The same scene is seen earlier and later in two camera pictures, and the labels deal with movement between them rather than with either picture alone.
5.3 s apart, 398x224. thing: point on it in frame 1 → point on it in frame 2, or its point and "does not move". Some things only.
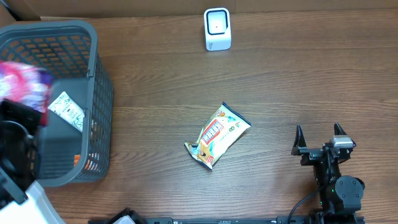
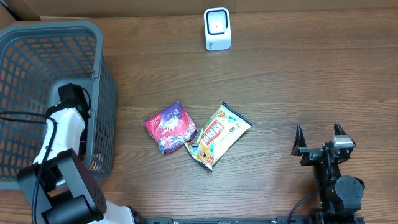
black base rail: x=127 y=216 does not move
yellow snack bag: x=221 y=132 does not move
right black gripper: x=311 y=154 does not move
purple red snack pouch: x=24 y=83 → x=171 y=129
